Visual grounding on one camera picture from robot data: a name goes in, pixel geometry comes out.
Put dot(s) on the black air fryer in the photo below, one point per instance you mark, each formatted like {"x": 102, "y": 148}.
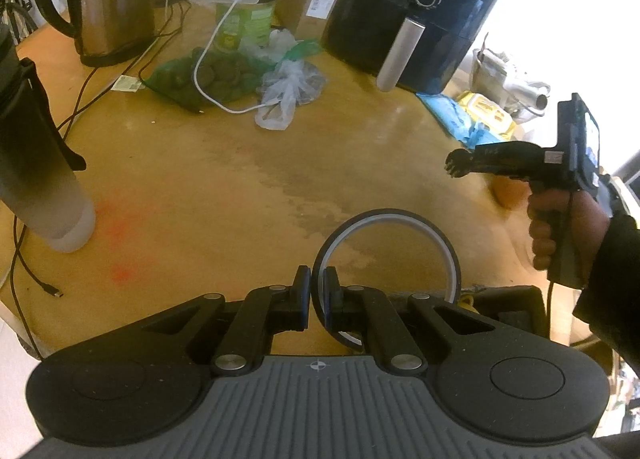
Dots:
{"x": 440, "y": 39}

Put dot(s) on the steel electric kettle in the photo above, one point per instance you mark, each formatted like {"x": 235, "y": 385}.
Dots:
{"x": 115, "y": 9}

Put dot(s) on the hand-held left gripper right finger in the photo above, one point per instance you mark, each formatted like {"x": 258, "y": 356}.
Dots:
{"x": 330, "y": 304}

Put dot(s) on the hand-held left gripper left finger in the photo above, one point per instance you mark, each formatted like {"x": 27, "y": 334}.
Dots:
{"x": 303, "y": 304}

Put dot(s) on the yellow wipes pack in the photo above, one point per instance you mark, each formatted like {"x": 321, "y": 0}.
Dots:
{"x": 485, "y": 109}

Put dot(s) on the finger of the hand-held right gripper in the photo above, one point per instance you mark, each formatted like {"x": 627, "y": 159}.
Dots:
{"x": 505, "y": 159}

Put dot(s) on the person's right hand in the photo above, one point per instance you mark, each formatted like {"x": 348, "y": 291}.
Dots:
{"x": 542, "y": 234}

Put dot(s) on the silver metal tube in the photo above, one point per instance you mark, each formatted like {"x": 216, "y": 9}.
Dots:
{"x": 530, "y": 94}

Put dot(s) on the dark gradient tumbler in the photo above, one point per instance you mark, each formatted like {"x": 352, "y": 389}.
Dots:
{"x": 35, "y": 164}

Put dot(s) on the green canister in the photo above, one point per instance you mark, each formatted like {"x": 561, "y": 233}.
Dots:
{"x": 255, "y": 21}

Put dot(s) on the small paper tag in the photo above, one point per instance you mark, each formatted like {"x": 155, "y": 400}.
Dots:
{"x": 127, "y": 83}

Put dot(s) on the green bag of dark discs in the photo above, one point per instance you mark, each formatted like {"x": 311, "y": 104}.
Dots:
{"x": 225, "y": 76}

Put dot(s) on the clear plastic bag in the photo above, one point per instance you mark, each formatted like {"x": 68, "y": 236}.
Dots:
{"x": 290, "y": 84}

